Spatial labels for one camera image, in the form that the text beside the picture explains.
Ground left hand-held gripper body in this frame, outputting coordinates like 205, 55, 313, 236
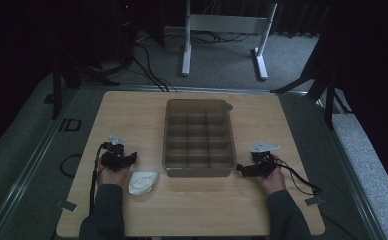
100, 134, 133, 173

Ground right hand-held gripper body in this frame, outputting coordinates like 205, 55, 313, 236
245, 141, 282, 179

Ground white cloth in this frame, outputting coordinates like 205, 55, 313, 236
127, 170, 160, 197

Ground translucent brown compartment box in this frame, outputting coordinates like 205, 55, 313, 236
162, 98, 238, 178

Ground person's left hand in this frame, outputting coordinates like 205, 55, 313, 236
96, 156, 132, 188

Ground person's right hand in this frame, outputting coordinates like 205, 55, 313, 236
252, 153, 287, 196

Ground grey tape piece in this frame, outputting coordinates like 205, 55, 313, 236
61, 200, 79, 213
304, 196, 325, 207

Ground black metal stand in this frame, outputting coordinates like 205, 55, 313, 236
50, 49, 120, 120
270, 33, 354, 129

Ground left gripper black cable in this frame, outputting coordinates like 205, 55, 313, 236
88, 143, 107, 216

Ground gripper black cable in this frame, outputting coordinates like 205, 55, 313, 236
88, 143, 107, 216
275, 158, 323, 197

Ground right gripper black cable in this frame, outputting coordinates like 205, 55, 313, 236
275, 158, 323, 197

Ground black cable loop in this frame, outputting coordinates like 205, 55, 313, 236
59, 153, 83, 178

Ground black floor cable bundle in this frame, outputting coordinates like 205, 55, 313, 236
128, 39, 178, 93

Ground white metal desk frame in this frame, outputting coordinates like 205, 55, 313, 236
181, 0, 279, 82

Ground black cables under frame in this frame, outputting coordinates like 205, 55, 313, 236
163, 30, 252, 45

